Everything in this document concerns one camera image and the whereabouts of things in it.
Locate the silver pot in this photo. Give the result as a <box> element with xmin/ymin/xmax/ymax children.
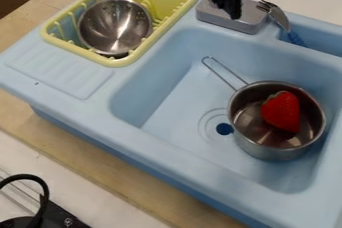
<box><xmin>200</xmin><ymin>55</ymin><xmax>329</xmax><ymax>162</ymax></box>

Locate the silver strainer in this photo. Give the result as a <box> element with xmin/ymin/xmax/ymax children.
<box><xmin>76</xmin><ymin>0</ymin><xmax>155</xmax><ymax>58</ymax></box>

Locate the red toy strawberry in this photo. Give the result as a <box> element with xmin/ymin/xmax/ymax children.
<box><xmin>259</xmin><ymin>90</ymin><xmax>302</xmax><ymax>134</ymax></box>

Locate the yellow dish rack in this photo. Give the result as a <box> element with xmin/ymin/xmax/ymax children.
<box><xmin>40</xmin><ymin>0</ymin><xmax>200</xmax><ymax>69</ymax></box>

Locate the light blue toy sink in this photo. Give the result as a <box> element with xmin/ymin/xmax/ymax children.
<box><xmin>0</xmin><ymin>0</ymin><xmax>342</xmax><ymax>228</ymax></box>

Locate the grey tap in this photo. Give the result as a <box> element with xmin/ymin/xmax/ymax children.
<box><xmin>195</xmin><ymin>0</ymin><xmax>294</xmax><ymax>36</ymax></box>

